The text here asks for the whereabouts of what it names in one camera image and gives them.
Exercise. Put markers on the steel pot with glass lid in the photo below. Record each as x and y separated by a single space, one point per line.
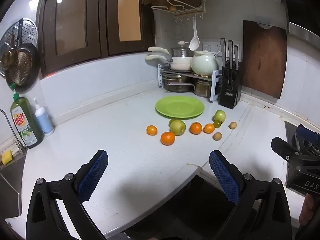
181 51

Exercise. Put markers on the white ladle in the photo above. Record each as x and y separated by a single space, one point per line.
194 41

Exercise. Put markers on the small brass strainer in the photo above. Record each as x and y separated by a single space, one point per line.
8 60

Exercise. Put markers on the large green apple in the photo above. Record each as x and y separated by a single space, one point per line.
177 127

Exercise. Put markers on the small green fruit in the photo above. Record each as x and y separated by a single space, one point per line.
217 123

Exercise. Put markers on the white wall outlet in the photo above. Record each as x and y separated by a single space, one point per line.
206 46
216 47

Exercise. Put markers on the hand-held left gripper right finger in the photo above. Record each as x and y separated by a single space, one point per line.
225 177

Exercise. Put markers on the orange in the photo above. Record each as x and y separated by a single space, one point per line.
209 128
167 138
151 130
195 128

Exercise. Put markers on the white blue pump bottle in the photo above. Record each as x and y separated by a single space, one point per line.
43 122

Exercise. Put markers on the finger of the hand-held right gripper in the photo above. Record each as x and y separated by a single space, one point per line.
306 131
282 146

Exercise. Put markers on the perforated steel steamer tray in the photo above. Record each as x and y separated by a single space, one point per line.
30 30

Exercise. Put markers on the white ceramic pot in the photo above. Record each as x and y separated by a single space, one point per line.
203 63

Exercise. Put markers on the brown wooden cutting board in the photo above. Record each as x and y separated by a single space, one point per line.
265 60

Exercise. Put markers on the green dish soap bottle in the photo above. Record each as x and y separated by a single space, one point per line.
25 125

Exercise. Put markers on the black kitchen scissors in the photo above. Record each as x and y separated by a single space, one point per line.
233 75

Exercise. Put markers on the green plate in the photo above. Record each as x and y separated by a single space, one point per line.
180 107

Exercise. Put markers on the steel range hood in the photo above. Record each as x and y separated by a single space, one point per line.
305 33

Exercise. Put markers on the steel sink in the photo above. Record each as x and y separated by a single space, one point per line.
10 187

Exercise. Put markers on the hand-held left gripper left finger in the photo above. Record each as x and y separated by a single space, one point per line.
93 175

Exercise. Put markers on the dark frying pan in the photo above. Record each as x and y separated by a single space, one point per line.
25 67

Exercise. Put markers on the yellow sponge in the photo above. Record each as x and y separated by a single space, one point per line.
6 156

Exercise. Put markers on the small green apple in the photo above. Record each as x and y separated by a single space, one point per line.
220 115

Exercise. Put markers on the person's right hand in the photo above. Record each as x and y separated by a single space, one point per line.
306 210

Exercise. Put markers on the cream saucepan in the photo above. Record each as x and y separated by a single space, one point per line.
180 60
178 67

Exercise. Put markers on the steel faucet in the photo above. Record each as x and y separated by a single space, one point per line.
15 140

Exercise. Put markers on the black cooktop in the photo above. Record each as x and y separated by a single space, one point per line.
290 130

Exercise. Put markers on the round clear wall sticker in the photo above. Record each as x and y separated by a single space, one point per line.
176 30

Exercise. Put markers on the grey kitchen shelf rack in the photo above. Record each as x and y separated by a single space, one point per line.
215 87

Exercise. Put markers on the black knife block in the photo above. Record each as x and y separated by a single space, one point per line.
230 92

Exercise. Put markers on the patterned trivet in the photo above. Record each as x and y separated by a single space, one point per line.
201 74

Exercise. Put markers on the brown framed window sash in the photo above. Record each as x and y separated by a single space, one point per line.
47 30
112 30

